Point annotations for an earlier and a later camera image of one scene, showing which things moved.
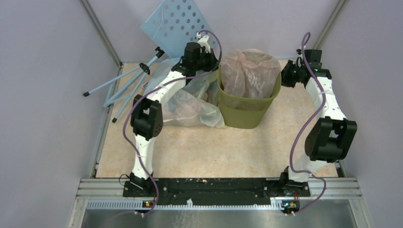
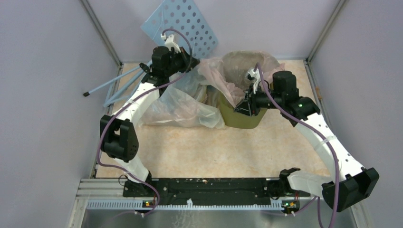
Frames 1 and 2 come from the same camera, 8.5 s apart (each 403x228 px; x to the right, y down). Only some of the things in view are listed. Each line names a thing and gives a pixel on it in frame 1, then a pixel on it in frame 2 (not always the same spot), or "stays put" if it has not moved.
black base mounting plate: [215, 192] stays put
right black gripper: [284, 80] to [244, 108]
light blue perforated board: [174, 23] stays put
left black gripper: [212, 61] to [188, 61]
